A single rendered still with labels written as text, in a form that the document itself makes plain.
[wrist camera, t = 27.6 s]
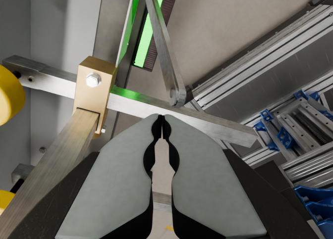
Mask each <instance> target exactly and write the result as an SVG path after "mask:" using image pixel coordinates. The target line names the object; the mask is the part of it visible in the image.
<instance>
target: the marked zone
mask: <svg viewBox="0 0 333 239"><path fill-rule="evenodd" d="M137 5H138V0H133V3H132V23H133V19H134V16H135V12H136V8H137Z"/></svg>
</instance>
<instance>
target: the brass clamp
mask: <svg viewBox="0 0 333 239"><path fill-rule="evenodd" d="M115 65H116V64H114V63H111V62H108V61H105V60H102V59H99V58H96V57H93V56H88V57H87V58H86V59H84V60H83V61H82V62H81V63H80V64H79V65H78V71H77V79H76V87H75V95H74V103H73V111H72V115H73V114H74V112H75V111H76V109H77V108H80V109H84V110H88V111H91V112H95V113H98V114H99V118H98V123H97V128H96V131H95V133H94V135H93V137H92V139H96V138H98V137H99V136H100V135H101V134H102V132H103V133H105V131H106V128H107V126H106V125H104V123H105V121H106V119H107V114H108V110H109V109H108V108H107V104H108V100H109V96H110V92H111V90H112V88H113V86H114V84H115V79H116V75H117V71H118V67H117V68H116V67H115ZM92 72H94V73H97V74H99V76H100V77H101V83H100V84H99V85H98V86H95V87H90V86H88V85H87V82H86V78H87V75H88V74H89V73H92Z"/></svg>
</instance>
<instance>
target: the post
mask: <svg viewBox="0 0 333 239"><path fill-rule="evenodd" d="M98 118H99V114H98V113H95V112H91V111H88V110H84V109H80V108H77V109H76V111H75V112H74V114H73V115H72V116H71V118H70V119H69V121H68V122H67V124H66V125H65V126H64V128H63V129H62V130H61V132H60V133H59V135H58V136H57V137H56V139H55V140H54V142H53V143H52V144H51V146H50V147H49V149H48V150H47V151H46V153H45V154H44V155H43V157H42V158H41V160H40V161H39V162H38V164H37V165H36V167H35V168H34V169H33V171H32V172H31V174H30V175H29V176H28V178H27V179H26V181H25V182H24V183H23V185H22V186H21V187H20V189H19V190H18V192H17V193H16V194H15V196H14V197H13V199H12V200H11V201H10V203H9V204H8V206H7V207H6V208H5V210H4V211H3V212H2V214H1V215H0V239H7V238H8V236H9V235H10V234H11V232H12V231H13V230H14V229H15V227H16V226H17V225H18V224H19V223H20V221H21V220H22V219H23V218H24V217H25V216H26V214H27V213H28V212H29V211H30V210H31V209H32V208H33V207H34V206H35V205H36V204H37V203H38V202H39V201H40V200H41V199H42V198H43V197H44V196H45V195H46V194H47V193H48V192H49V191H50V190H51V189H52V188H53V187H54V186H56V185H57V184H58V183H59V182H60V181H61V180H62V179H63V178H64V177H65V176H66V175H67V174H68V173H69V172H71V171H72V170H73V169H74V168H75V167H76V166H77V165H78V164H79V163H80V162H81V161H82V158H83V156H84V154H85V152H86V150H87V148H88V146H89V144H90V142H91V139H92V137H93V135H94V133H95V131H96V128H97V123H98Z"/></svg>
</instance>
